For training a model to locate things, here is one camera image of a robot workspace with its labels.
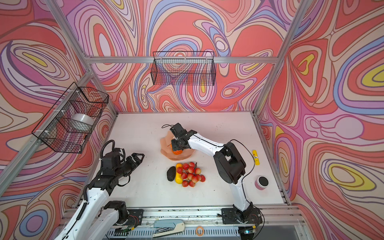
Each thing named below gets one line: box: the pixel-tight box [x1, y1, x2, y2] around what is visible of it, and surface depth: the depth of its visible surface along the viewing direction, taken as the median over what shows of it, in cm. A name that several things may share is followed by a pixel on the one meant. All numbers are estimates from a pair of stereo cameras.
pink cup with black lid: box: [254, 175, 270, 190], surface depth 82 cm
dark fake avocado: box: [166, 166, 176, 182], surface depth 86 cm
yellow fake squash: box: [175, 163, 183, 184], surface depth 85 cm
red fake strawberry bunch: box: [176, 162, 206, 188], surface depth 84 cm
